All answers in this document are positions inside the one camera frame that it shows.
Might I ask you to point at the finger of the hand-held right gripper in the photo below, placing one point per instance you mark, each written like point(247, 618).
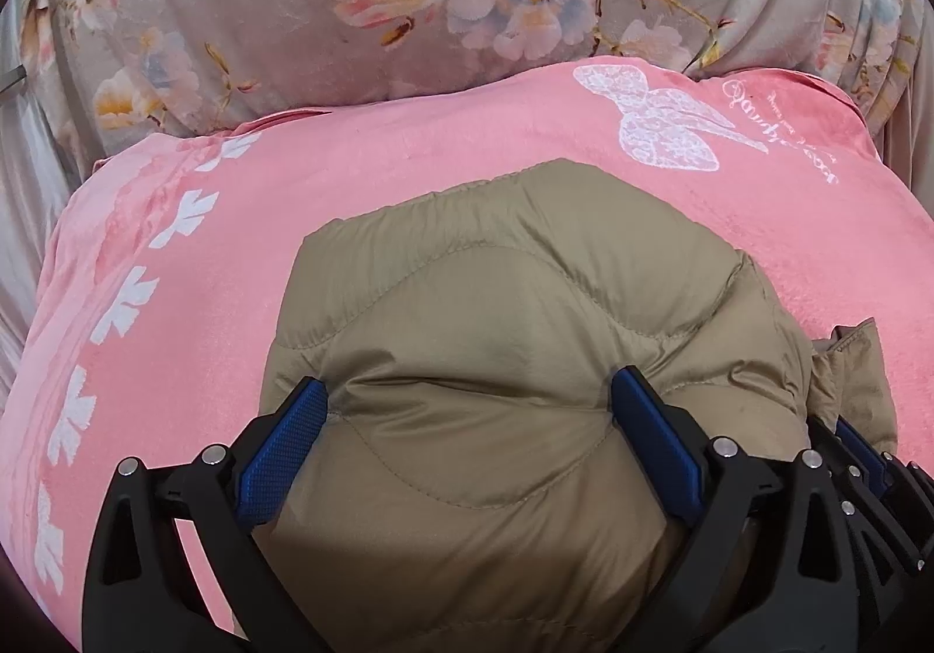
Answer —
point(865, 456)

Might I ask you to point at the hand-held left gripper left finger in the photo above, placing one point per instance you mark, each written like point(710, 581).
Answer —
point(281, 456)

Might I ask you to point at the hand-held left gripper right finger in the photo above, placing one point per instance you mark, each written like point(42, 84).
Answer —
point(657, 441)

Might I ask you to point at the khaki quilted jacket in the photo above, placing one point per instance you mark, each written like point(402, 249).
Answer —
point(503, 361)

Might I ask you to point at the pink printed blanket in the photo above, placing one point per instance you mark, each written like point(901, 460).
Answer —
point(438, 142)

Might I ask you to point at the white bed sheet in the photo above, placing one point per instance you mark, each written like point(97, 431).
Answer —
point(29, 201)

